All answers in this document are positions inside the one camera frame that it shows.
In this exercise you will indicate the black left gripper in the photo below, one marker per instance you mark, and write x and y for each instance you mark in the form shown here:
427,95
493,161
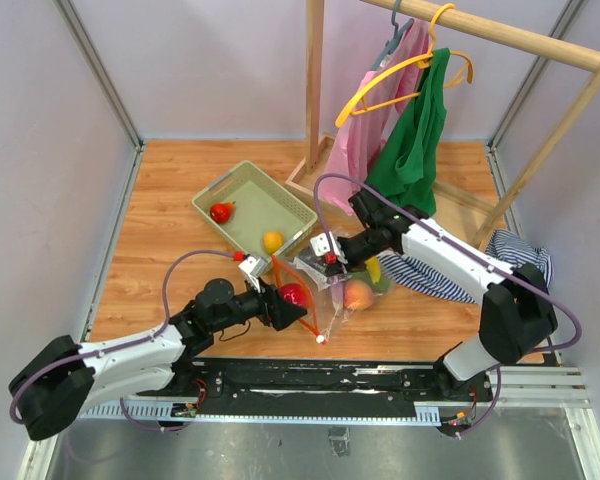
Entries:
270,308

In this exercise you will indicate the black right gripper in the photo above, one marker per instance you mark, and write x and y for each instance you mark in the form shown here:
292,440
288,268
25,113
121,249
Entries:
346,258

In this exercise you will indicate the fake red apple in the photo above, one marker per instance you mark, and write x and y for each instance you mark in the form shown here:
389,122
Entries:
295,293

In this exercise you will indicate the clear zip top bag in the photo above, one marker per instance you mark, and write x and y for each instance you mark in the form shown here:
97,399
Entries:
326,312

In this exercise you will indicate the fake yellow orange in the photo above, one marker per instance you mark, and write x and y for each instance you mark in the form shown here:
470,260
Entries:
272,241

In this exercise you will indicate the fake strawberry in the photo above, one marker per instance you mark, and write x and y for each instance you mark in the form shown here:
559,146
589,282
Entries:
222,212

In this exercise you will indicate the fake purple eggplant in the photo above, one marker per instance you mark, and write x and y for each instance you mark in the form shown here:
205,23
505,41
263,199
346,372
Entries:
314,268

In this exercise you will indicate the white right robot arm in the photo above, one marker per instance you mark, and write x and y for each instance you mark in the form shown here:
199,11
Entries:
516,314

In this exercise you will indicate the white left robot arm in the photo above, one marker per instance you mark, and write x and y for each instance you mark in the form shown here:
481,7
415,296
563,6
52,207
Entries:
67,378

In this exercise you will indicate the fake peach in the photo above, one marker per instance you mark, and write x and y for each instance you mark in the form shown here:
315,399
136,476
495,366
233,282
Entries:
358,295

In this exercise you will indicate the fake yellow banana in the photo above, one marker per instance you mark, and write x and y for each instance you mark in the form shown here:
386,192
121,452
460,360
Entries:
374,269

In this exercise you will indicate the fake green leafy vegetable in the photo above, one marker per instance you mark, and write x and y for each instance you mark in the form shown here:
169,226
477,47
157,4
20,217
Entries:
381,287

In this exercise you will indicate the green tank top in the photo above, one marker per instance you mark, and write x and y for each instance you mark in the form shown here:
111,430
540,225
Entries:
406,168

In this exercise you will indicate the blue striped cloth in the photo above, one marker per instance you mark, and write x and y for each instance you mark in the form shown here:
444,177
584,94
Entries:
433,267

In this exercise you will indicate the pink shirt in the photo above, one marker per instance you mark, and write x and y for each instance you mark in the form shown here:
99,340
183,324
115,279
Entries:
359,140

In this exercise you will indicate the light green plastic basket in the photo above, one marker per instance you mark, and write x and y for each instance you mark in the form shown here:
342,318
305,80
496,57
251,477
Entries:
261,205

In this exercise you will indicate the grey-blue clothes hanger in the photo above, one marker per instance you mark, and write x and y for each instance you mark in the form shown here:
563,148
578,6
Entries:
394,41

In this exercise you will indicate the wooden clothes rack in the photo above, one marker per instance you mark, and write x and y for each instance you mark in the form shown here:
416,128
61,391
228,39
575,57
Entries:
473,216

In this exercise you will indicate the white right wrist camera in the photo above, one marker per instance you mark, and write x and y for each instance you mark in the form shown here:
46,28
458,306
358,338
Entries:
325,245

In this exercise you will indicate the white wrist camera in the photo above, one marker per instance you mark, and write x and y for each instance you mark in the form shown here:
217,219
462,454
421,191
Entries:
251,268
325,245

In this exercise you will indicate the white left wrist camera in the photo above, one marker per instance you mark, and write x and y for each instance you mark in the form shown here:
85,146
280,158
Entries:
251,268

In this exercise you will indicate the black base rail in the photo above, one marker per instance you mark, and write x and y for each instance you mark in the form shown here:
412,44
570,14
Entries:
343,395

